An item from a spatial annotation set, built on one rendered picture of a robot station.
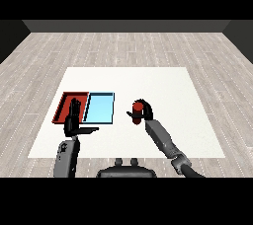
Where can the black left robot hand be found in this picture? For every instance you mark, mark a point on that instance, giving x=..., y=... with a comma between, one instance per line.
x=71, y=123

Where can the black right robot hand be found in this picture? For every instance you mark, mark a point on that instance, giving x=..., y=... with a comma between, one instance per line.
x=148, y=111

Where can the red can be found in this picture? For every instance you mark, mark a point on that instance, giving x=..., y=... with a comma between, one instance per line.
x=137, y=112

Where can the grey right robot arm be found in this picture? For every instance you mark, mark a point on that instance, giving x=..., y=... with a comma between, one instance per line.
x=166, y=145

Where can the red shallow open box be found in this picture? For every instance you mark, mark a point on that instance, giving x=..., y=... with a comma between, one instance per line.
x=66, y=104

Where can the light blue shallow open box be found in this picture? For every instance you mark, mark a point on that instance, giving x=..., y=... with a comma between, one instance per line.
x=100, y=108

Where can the dark grey robot body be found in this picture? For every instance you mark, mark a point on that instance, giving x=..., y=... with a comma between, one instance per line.
x=126, y=170

